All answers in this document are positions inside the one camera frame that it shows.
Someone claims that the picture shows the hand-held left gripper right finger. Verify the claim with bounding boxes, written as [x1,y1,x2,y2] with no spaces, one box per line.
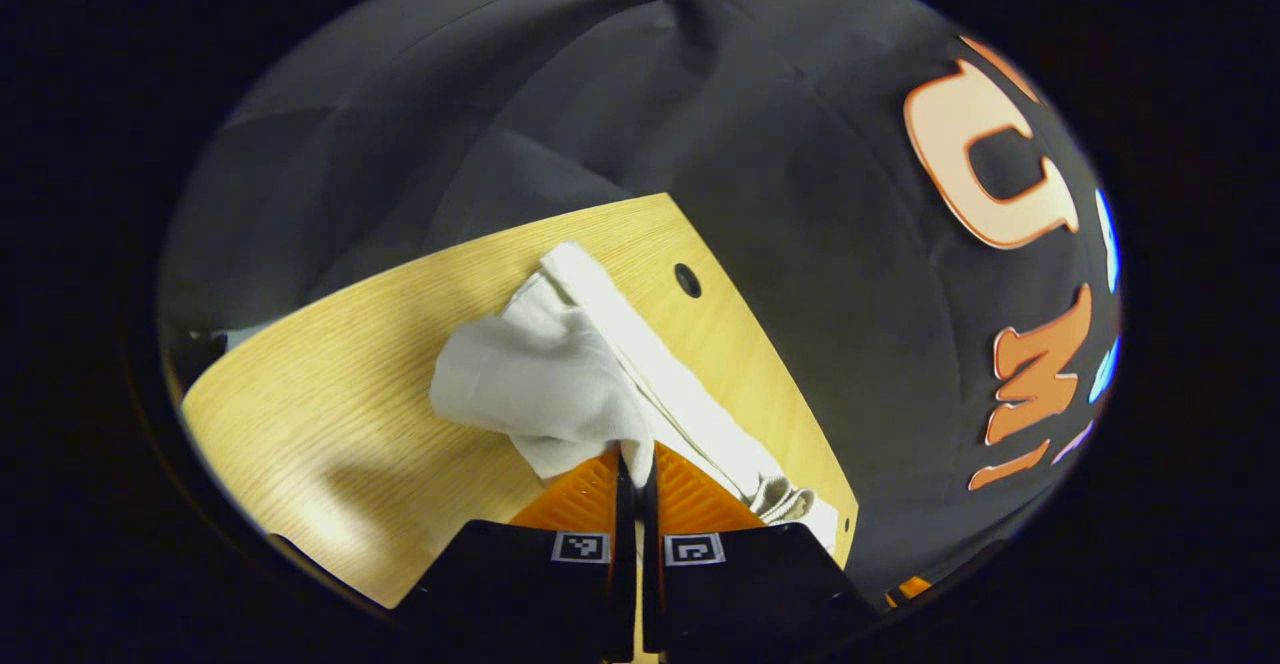
[641,440,883,659]

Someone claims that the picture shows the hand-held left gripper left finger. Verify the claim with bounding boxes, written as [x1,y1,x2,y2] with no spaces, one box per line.
[398,446,636,663]

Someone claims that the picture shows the white jeans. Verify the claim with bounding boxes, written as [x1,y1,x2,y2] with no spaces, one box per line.
[428,241,841,557]

